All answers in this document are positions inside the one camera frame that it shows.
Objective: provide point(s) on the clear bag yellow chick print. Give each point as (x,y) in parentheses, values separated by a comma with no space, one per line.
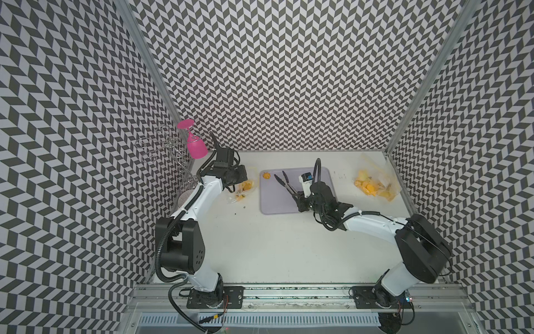
(246,188)

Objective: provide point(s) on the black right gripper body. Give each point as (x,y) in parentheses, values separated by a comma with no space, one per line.
(304,204)

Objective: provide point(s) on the steel black-tipped tongs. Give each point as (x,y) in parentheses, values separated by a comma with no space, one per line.
(284,182)

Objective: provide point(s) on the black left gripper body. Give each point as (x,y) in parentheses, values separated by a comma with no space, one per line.
(238,175)

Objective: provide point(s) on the pink upside-down wine glass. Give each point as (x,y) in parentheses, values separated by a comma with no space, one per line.
(195,145)

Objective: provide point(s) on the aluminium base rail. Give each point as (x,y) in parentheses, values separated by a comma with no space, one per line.
(331,297)

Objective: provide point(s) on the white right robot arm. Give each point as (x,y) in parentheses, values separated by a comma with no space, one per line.
(424,252)

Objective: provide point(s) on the chrome glass drying rack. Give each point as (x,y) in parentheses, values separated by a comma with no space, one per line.
(167,144)

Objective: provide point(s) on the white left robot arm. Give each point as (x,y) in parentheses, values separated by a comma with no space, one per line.
(179,245)

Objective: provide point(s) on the clear resealable bag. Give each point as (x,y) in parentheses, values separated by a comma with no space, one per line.
(390,185)

